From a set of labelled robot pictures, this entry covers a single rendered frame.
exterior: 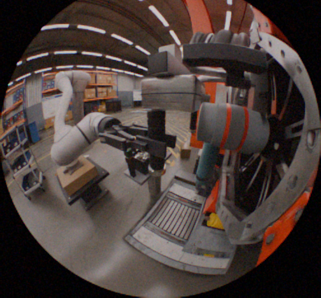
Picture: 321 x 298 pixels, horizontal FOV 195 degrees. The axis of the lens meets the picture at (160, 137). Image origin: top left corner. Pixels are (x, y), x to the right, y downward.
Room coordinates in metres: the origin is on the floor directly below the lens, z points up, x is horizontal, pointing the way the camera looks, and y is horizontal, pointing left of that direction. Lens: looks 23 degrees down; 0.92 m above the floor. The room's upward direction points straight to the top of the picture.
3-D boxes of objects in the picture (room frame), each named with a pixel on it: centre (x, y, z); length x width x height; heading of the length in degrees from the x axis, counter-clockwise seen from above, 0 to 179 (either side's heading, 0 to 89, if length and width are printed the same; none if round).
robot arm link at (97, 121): (0.30, 0.20, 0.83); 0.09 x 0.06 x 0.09; 148
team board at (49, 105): (2.95, 5.25, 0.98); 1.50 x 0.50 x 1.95; 155
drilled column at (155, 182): (0.62, 0.06, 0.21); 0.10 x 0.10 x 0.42; 58
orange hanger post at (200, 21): (0.75, -0.35, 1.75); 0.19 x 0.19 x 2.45; 58
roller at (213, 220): (0.04, -0.30, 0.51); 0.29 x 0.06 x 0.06; 58
